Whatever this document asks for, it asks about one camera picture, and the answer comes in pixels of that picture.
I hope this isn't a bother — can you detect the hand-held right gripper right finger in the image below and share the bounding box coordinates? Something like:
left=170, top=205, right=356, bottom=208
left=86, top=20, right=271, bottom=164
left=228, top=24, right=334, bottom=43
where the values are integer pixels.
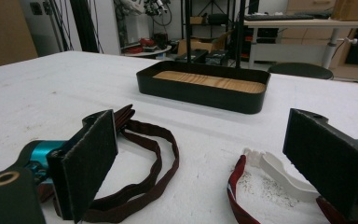
left=282, top=107, right=358, bottom=222

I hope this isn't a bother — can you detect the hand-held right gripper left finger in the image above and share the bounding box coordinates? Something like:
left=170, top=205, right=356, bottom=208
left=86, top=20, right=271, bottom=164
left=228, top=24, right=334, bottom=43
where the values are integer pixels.
left=46, top=108, right=119, bottom=224

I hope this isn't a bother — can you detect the dark maroon bow tie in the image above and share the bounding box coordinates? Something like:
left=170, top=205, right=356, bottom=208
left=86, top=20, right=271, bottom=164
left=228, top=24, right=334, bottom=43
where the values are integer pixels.
left=36, top=104, right=180, bottom=224

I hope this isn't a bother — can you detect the red striped tie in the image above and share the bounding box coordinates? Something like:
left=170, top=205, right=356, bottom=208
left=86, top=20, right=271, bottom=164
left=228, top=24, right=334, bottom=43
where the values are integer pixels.
left=227, top=147, right=358, bottom=224

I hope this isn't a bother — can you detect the black rack with wooden base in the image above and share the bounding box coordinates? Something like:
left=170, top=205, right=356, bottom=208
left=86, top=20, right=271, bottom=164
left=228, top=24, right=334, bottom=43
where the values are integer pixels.
left=135, top=0, right=272, bottom=115

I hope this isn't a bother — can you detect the black round stool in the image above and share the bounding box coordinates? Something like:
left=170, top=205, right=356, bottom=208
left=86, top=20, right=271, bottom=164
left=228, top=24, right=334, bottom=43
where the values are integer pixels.
left=267, top=62, right=335, bottom=80

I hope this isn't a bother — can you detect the round white table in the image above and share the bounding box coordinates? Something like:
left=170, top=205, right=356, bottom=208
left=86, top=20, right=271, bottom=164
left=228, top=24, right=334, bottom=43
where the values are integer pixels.
left=120, top=45, right=172, bottom=59

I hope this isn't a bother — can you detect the white desk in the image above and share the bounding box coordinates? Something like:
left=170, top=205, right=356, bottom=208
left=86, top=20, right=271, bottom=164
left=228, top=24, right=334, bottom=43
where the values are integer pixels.
left=243, top=18, right=358, bottom=70

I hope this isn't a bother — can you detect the black keyboard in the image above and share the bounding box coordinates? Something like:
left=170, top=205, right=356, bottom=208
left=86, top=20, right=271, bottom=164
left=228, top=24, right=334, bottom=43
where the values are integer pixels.
left=244, top=13, right=315, bottom=22

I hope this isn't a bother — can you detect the brown cardboard panel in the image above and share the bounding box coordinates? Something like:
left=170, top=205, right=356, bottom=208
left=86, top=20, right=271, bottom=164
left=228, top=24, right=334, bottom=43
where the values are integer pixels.
left=0, top=0, right=39, bottom=71

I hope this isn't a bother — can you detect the open cardboard box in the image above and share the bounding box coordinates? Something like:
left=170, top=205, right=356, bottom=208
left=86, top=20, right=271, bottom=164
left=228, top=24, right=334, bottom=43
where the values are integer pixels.
left=176, top=30, right=235, bottom=58

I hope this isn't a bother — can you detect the black metal post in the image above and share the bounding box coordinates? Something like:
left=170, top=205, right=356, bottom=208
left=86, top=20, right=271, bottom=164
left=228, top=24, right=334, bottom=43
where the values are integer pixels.
left=69, top=0, right=100, bottom=54

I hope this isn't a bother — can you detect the black wall socket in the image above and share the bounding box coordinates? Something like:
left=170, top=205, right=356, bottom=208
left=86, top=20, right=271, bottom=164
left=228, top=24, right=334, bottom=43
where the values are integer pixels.
left=29, top=2, right=44, bottom=16

